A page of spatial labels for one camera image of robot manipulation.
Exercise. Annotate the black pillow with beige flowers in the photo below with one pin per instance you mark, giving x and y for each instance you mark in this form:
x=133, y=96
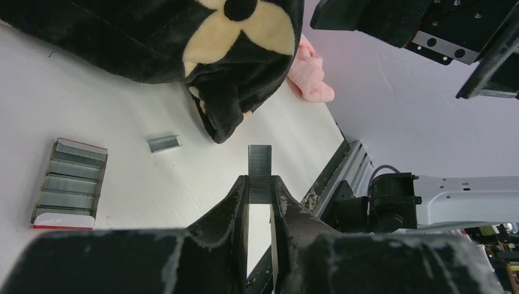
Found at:
x=230, y=55

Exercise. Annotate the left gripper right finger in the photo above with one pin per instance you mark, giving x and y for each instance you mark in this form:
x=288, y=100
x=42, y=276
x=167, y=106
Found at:
x=323, y=260

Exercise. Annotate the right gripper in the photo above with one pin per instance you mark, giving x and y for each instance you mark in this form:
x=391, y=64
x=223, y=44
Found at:
x=481, y=32

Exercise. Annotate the pink cloth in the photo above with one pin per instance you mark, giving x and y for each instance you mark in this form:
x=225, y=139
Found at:
x=306, y=75

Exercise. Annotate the box of staples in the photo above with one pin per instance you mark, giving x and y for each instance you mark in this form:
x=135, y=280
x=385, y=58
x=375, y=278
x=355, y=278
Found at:
x=69, y=195

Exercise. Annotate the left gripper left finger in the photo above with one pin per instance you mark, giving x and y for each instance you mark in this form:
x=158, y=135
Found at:
x=209, y=256

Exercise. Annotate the grey staple strip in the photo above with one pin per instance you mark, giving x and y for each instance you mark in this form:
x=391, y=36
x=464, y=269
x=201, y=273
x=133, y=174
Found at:
x=259, y=173
x=164, y=143

